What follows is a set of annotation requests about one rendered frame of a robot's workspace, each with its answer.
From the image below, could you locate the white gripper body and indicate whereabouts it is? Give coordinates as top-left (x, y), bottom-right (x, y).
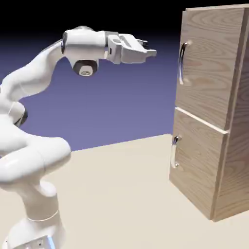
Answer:
top-left (118, 33), bottom-right (148, 64)

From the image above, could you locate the tall light wood cabinet door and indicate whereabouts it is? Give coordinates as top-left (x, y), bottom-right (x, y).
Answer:
top-left (175, 7), bottom-right (245, 130)

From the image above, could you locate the light wood cabinet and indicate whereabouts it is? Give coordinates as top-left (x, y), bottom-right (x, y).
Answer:
top-left (168, 3), bottom-right (249, 223)

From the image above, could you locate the short light wood cabinet door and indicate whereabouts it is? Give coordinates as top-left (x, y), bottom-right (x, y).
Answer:
top-left (168, 107), bottom-right (229, 221)

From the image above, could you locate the long curved metal handle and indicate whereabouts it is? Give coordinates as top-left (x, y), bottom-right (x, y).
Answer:
top-left (178, 41), bottom-right (192, 86)

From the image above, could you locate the short curved metal handle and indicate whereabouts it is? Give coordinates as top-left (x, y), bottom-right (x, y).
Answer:
top-left (171, 136), bottom-right (181, 169)

